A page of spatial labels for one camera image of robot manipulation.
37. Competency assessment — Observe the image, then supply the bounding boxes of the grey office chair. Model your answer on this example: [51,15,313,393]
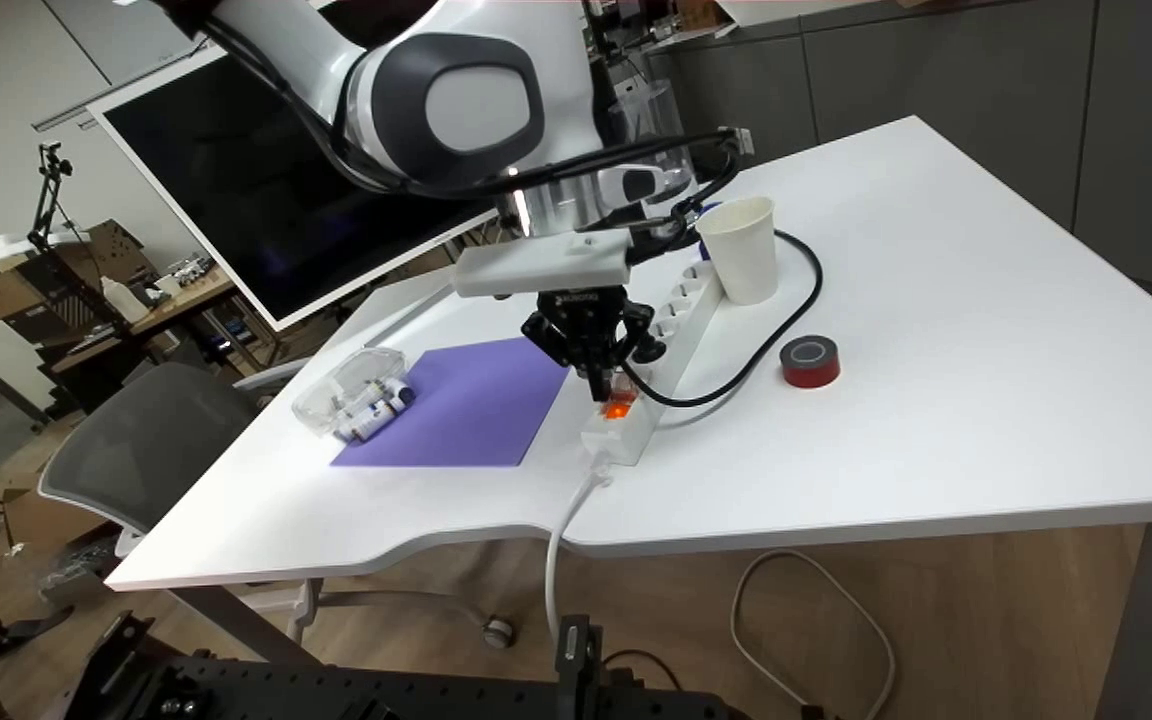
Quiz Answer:
[37,362,264,551]

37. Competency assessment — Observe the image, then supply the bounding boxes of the large black monitor screen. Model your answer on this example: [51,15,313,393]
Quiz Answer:
[83,41,510,335]

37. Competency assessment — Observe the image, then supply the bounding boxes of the wooden desk with clutter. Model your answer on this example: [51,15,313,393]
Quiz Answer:
[0,216,240,382]

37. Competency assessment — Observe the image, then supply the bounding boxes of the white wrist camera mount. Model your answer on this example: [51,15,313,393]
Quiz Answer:
[447,230,637,302]

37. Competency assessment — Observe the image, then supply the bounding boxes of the purple paper sheet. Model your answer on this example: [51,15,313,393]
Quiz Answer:
[326,335,577,472]

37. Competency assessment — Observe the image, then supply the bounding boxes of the black tripod stand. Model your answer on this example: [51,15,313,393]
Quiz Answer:
[23,135,80,251]

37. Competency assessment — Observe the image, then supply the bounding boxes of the black plug with cable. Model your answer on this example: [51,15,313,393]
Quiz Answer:
[619,226,829,411]

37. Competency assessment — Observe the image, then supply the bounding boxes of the white looped cable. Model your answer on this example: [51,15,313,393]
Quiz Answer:
[728,549,905,720]

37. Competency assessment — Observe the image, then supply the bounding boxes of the white paper cup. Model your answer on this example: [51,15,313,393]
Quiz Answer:
[696,191,785,303]

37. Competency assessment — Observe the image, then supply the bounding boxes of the red and black tape roll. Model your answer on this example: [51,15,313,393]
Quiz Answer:
[777,331,844,393]

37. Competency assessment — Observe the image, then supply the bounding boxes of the white extension cord power strip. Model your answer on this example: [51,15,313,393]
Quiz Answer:
[541,251,728,658]

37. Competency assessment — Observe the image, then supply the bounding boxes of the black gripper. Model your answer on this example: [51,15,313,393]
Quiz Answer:
[514,280,647,403]

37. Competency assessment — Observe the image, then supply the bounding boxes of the black perforated metal rail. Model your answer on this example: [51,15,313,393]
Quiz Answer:
[58,613,746,720]

